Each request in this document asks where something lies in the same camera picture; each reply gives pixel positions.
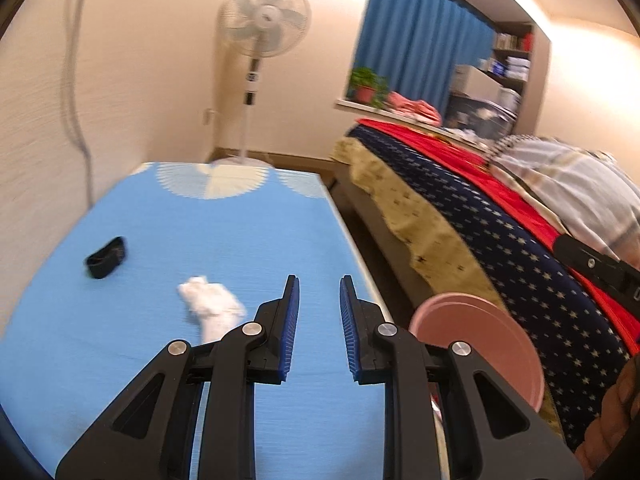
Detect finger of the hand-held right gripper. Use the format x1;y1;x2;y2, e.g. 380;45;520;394
552;233;626;288

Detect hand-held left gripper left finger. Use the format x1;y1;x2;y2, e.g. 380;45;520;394
55;274;301;480

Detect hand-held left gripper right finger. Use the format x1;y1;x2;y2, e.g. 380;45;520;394
339;275;586;480

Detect pink round plate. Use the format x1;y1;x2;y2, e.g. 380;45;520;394
408;292;547;414

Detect person's right hand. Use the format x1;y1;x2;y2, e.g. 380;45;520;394
574;360;640;480

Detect striped grey quilt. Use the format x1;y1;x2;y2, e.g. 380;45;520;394
491;135;640;272

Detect bed with star blanket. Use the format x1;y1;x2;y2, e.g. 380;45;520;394
345;125;632;457

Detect red blanket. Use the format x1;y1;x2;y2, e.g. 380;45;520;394
356;118;640;357

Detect yellow star bed sheet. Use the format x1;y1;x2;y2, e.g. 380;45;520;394
333;137;565;432

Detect blue patterned tablecloth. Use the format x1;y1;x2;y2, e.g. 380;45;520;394
0;161;447;480

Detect clear storage bin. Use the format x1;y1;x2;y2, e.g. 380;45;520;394
444;94;519;139

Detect white lidded container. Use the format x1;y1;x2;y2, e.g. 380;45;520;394
495;87;521;112

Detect wooden shelf unit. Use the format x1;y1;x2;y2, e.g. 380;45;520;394
491;20;552;139

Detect folded white and blue packs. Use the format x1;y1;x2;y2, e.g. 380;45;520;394
487;57;531;80

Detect grey box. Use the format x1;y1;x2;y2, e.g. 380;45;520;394
452;64;502;99

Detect pink cloth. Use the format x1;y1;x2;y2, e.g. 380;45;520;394
387;91;444;126

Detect row of books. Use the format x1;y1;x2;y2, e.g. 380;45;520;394
495;32;532;52

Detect potted green plant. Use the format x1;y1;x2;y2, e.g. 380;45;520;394
348;66;390;110

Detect blue curtain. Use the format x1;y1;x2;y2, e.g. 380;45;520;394
352;0;509;117

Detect white standing fan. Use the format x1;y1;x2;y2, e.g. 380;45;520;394
206;0;312;169

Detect grey bed frame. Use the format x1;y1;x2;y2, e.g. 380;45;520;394
332;169;427;307

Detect black strap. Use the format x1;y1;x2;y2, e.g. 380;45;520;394
84;236;127;280

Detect grey power cable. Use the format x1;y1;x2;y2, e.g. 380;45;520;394
59;0;97;207

